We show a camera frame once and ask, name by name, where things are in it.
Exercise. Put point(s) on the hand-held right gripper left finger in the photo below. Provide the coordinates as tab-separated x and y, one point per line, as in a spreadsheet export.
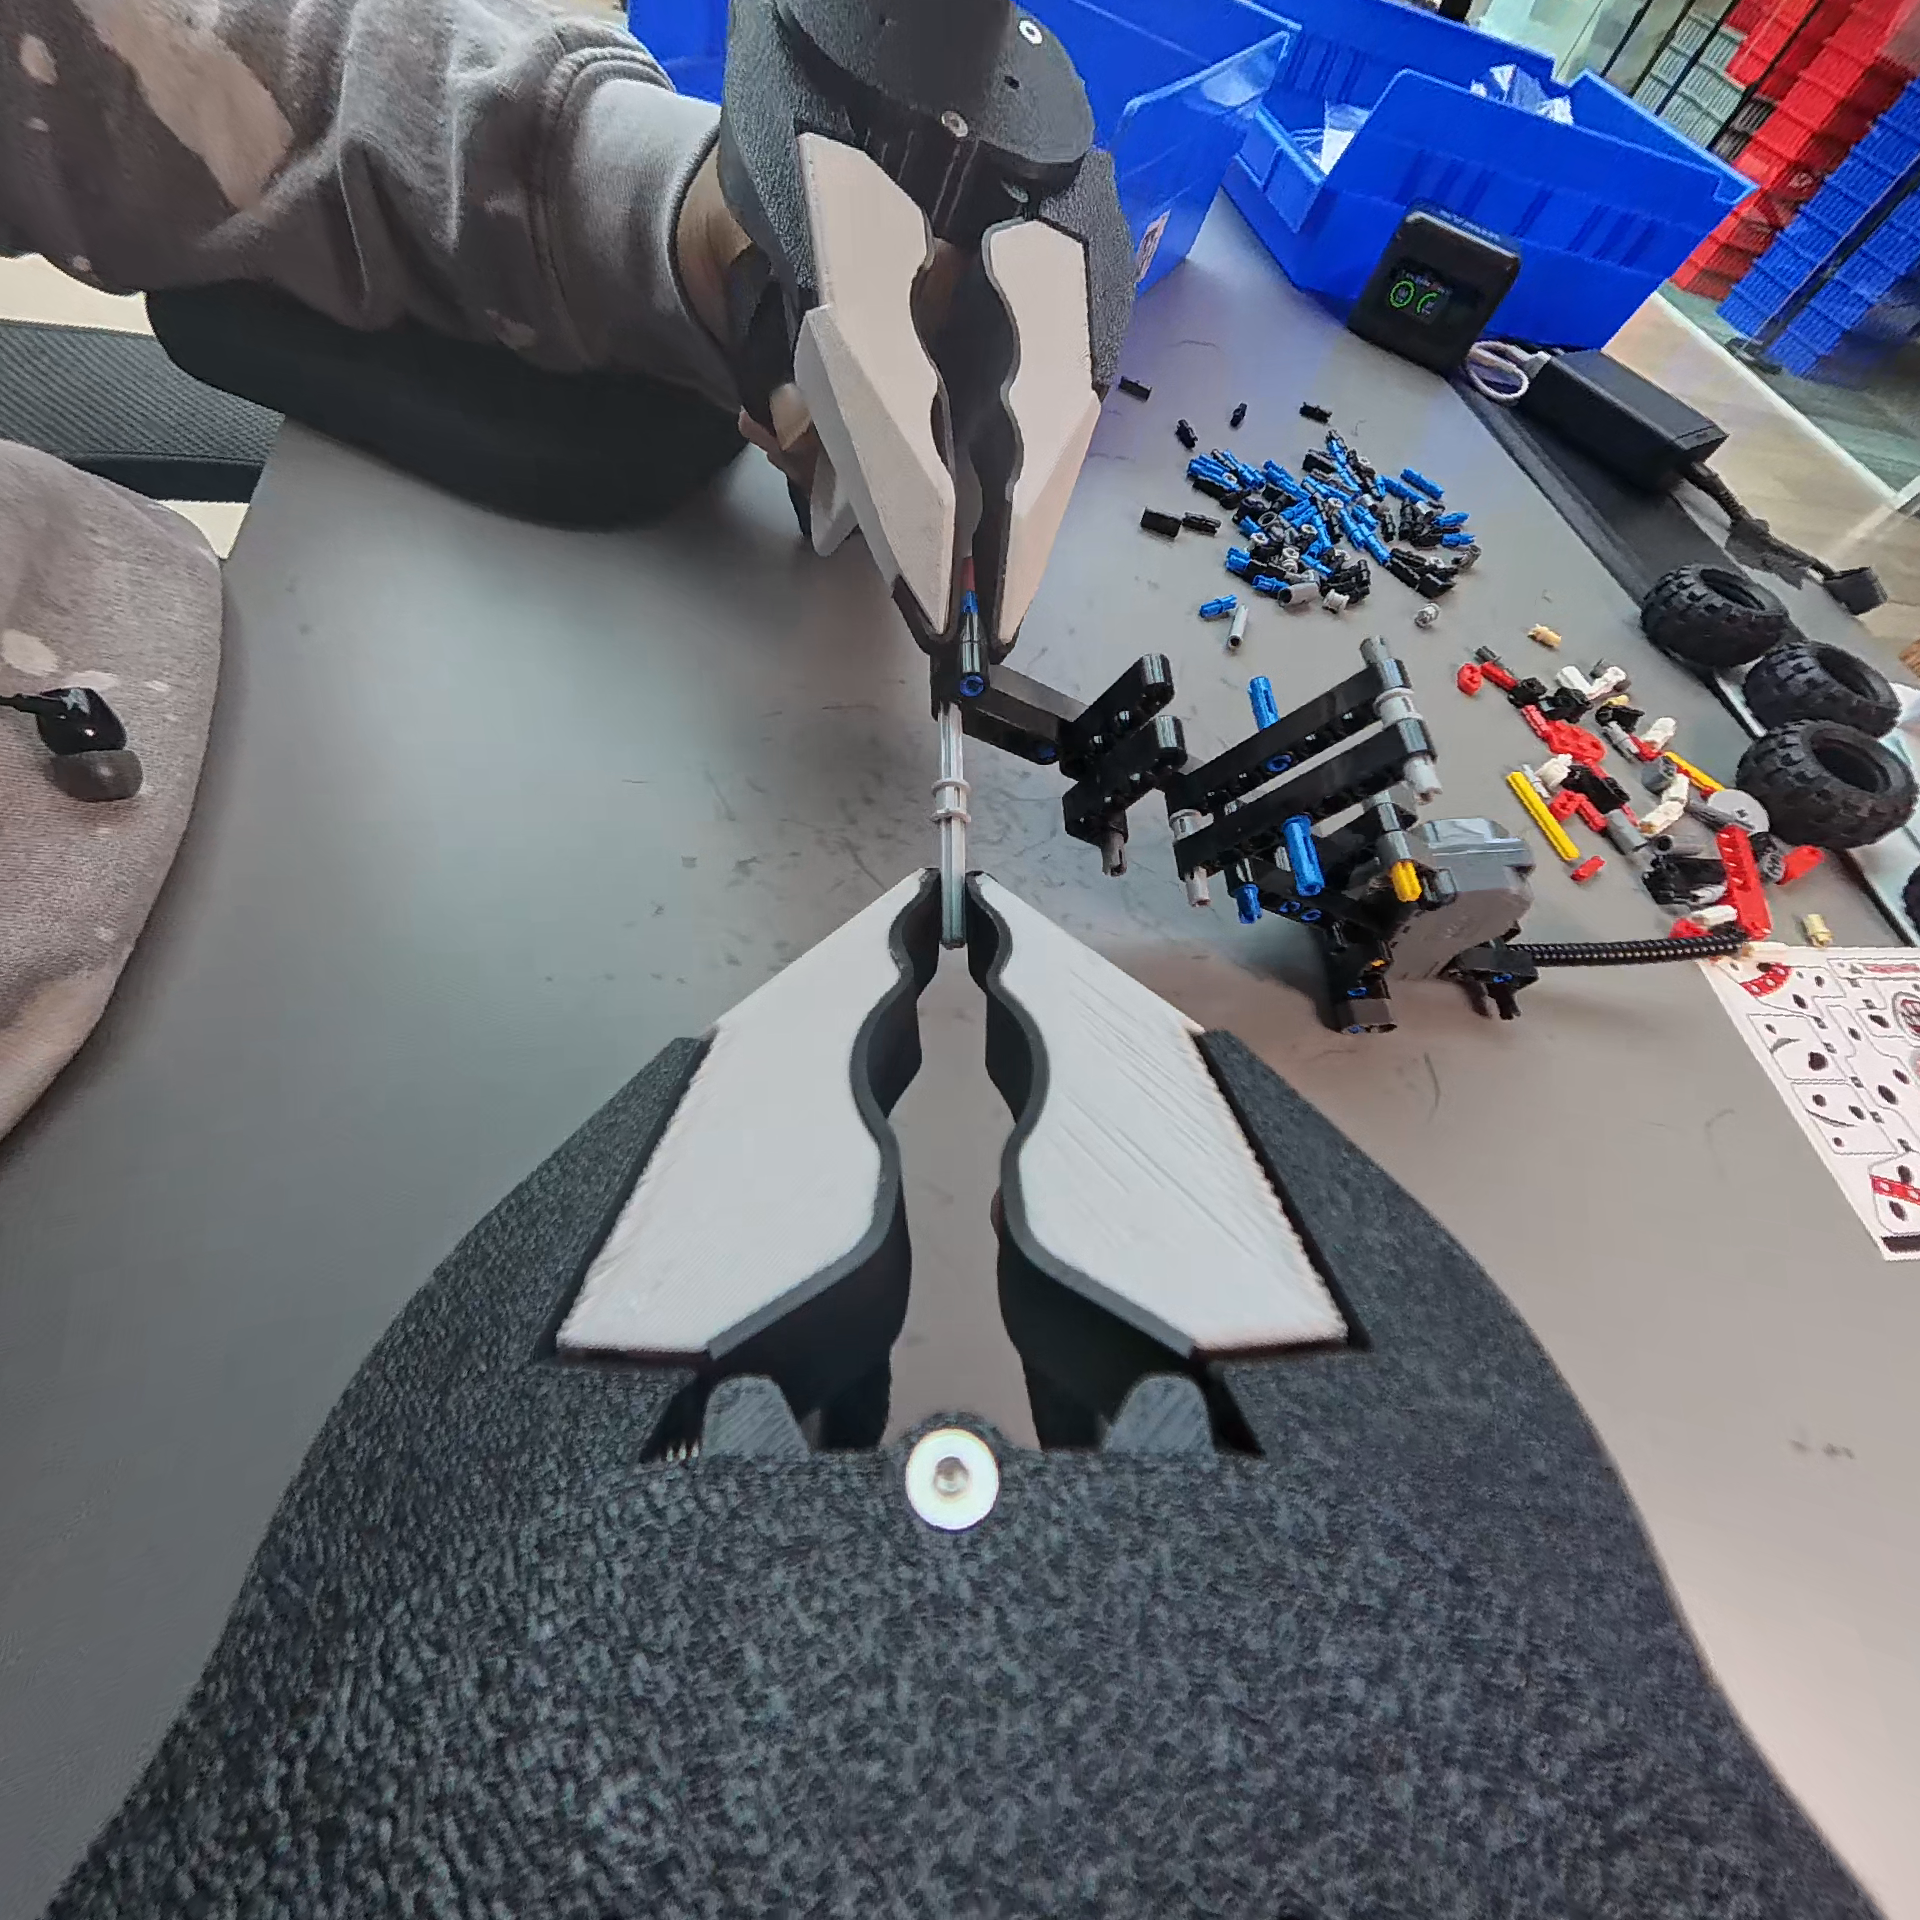
751	1185

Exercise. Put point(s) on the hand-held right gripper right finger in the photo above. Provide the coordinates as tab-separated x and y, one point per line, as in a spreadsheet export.
1155	1185

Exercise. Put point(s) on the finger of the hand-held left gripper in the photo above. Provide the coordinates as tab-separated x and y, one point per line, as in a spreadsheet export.
1049	375
869	330

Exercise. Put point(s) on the light grey toy axle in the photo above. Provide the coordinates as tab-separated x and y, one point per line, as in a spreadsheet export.
951	751

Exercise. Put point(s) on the toy brick motor assembly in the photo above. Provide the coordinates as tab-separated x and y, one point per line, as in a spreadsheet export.
1307	764

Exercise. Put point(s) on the person's left forearm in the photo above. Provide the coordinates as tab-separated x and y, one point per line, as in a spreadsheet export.
375	150

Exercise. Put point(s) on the grey desk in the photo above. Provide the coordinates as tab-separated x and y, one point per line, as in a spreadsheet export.
525	751

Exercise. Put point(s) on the person's left hand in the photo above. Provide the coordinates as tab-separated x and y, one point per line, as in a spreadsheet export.
704	241

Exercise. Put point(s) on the blue plastic bin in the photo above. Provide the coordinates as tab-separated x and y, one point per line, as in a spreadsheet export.
1185	135
1576	212
1395	44

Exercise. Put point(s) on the pile of small connector pins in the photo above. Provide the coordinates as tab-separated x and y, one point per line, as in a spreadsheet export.
1320	510

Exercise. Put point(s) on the black armrest pad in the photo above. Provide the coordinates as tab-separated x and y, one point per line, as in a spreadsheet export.
451	451

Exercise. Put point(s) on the black device with display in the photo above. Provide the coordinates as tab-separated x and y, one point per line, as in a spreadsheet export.
1489	241

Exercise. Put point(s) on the yellow toy axle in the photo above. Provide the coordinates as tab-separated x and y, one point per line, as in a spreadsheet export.
1545	820

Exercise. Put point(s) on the black power adapter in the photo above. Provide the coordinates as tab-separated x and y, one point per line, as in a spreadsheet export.
1621	412

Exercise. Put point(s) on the pile of red white pieces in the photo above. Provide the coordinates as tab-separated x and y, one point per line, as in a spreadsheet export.
1576	743

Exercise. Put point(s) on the white sticker sheet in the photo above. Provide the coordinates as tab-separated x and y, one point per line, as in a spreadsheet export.
1829	1081

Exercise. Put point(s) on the black toy tyre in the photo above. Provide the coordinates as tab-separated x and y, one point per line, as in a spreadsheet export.
1822	783
1822	686
1711	617

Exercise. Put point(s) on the person's grey spattered hoodie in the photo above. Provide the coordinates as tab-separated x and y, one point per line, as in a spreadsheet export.
89	931

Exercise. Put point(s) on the dark mesh chair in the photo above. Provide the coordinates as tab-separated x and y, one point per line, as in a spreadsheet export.
120	406

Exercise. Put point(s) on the stack of red bins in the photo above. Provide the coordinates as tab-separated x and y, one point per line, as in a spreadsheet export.
1785	135

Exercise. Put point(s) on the stack of blue crates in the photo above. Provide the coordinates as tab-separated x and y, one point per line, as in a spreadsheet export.
1846	254

